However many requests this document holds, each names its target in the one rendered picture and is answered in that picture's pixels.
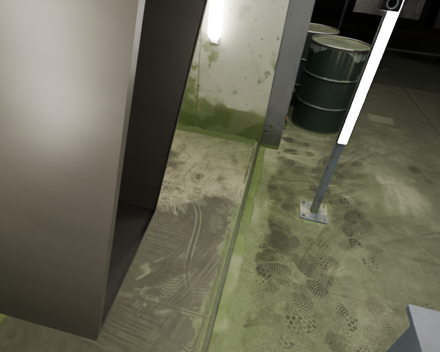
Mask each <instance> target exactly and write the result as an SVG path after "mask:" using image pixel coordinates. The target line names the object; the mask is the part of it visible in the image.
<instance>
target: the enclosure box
mask: <svg viewBox="0 0 440 352"><path fill-rule="evenodd" d="M207 2H208V0H0V314H4V315H7V316H11V317H14V318H18V319H21V320H24V321H28V322H31V323H35V324H39V325H43V326H45V327H49V328H53V329H55V330H60V331H63V332H67V333H70V334H73V335H77V336H80V337H84V338H87V339H92V340H94V341H97V339H98V337H99V335H100V333H101V331H102V329H103V326H104V324H105V322H106V320H107V317H108V315H109V313H110V310H111V309H112V306H113V304H114V302H115V300H116V298H117V295H118V293H119V291H120V289H121V287H122V284H123V283H124V280H125V278H126V276H127V274H128V271H129V269H130V267H131V264H132V262H133V260H134V258H135V255H136V254H137V252H138V249H139V247H140V245H141V243H142V240H143V238H144V236H145V233H146V232H147V229H148V228H149V225H150V223H151V221H152V218H153V216H154V214H155V212H156V207H157V204H158V201H159V196H160V192H161V187H162V184H163V179H164V176H165V173H166V168H167V165H168V159H169V156H170V151H171V148H172V145H173V140H174V136H175V131H176V128H177V123H178V119H179V114H180V111H181V108H182V103H183V100H184V95H185V91H186V86H187V83H188V80H189V75H190V72H191V67H192V63H193V58H194V54H195V51H196V46H197V43H198V38H199V35H200V30H201V27H202V23H203V18H204V15H205V10H206V7H207Z"/></svg>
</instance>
